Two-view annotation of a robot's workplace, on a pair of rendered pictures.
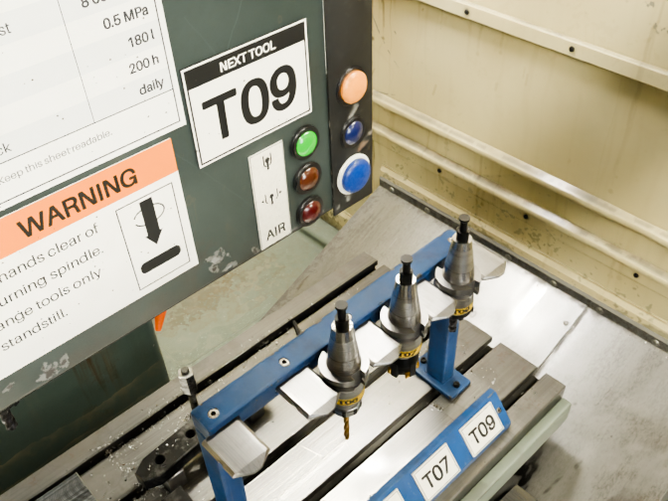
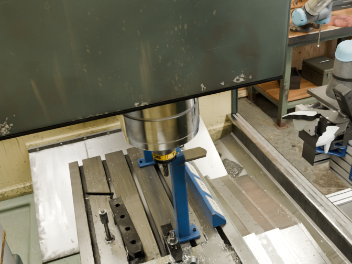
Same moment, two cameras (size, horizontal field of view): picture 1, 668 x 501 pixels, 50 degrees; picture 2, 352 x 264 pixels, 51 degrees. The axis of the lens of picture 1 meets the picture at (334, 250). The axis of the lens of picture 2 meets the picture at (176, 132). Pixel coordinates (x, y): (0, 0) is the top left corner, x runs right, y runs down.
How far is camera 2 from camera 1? 92 cm
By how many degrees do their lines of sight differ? 51
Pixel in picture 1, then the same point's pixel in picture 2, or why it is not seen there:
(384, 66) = not seen: hidden behind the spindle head
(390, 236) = (56, 163)
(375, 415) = (153, 182)
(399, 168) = (35, 137)
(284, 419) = (134, 209)
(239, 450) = (196, 152)
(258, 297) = (13, 247)
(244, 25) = not seen: outside the picture
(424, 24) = not seen: hidden behind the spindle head
